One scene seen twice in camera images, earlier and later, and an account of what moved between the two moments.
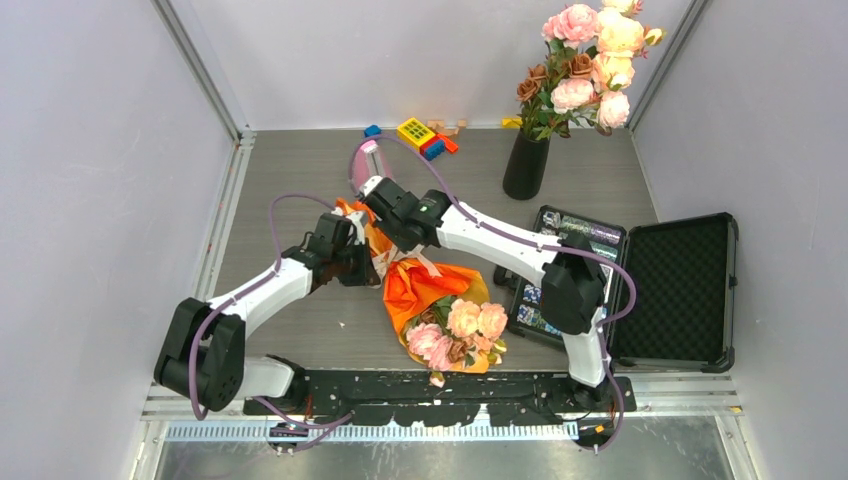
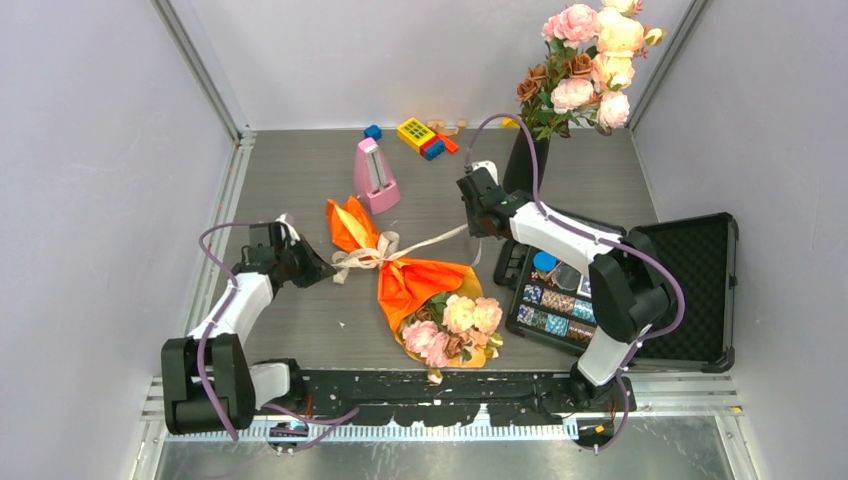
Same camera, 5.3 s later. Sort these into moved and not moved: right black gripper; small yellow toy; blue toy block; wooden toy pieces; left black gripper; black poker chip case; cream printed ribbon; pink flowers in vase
Moved: left black gripper; right black gripper; cream printed ribbon
Not moved: wooden toy pieces; black poker chip case; pink flowers in vase; blue toy block; small yellow toy
